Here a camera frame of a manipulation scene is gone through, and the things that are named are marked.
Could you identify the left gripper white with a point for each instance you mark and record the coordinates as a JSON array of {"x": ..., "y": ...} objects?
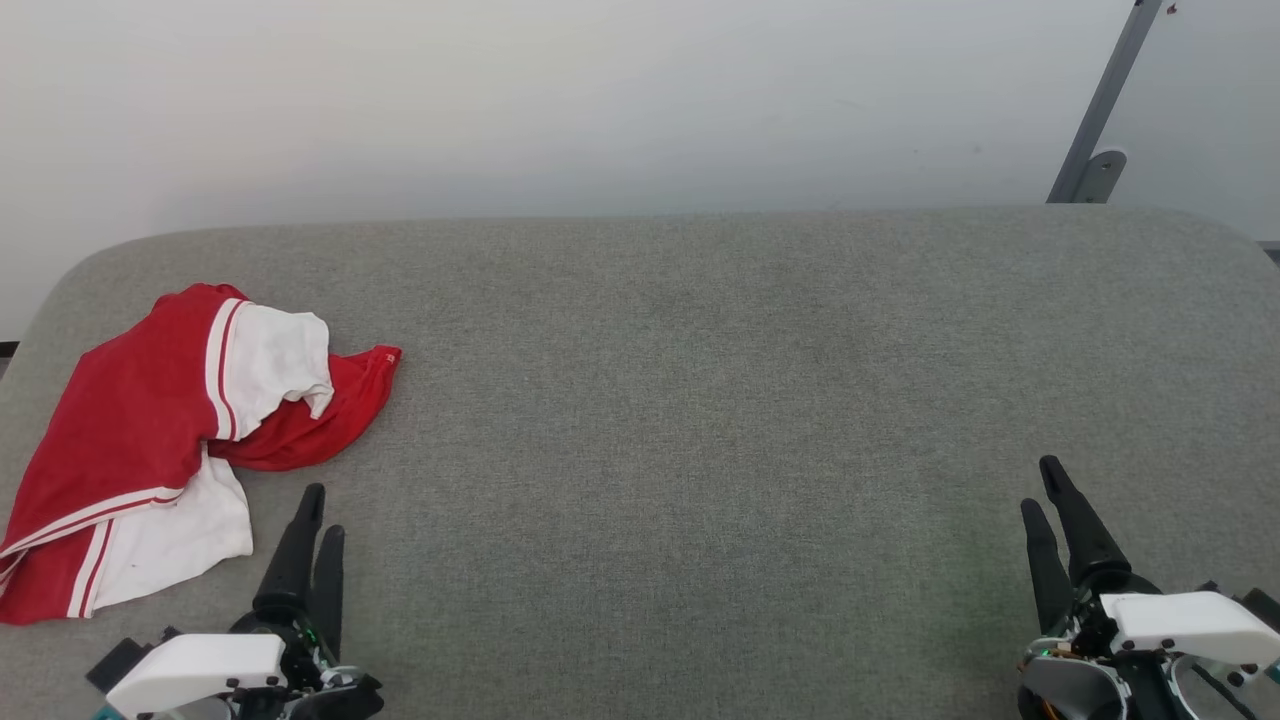
[{"x": 200, "y": 662}]

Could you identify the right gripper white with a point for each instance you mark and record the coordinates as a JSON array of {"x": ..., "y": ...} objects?
[{"x": 1190, "y": 622}]

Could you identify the red and white shirt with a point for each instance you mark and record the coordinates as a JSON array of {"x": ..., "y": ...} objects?
[{"x": 120, "y": 420}]

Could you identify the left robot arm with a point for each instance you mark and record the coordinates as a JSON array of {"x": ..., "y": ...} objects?
[{"x": 200, "y": 713}]

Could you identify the grey fabric sofa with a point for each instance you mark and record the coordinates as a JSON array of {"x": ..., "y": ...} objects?
[{"x": 700, "y": 420}]

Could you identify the grey metal bar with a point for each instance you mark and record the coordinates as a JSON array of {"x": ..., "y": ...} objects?
[{"x": 1110, "y": 90}]

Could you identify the grey metal bracket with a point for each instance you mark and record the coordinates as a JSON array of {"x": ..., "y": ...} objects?
[{"x": 1102, "y": 175}]

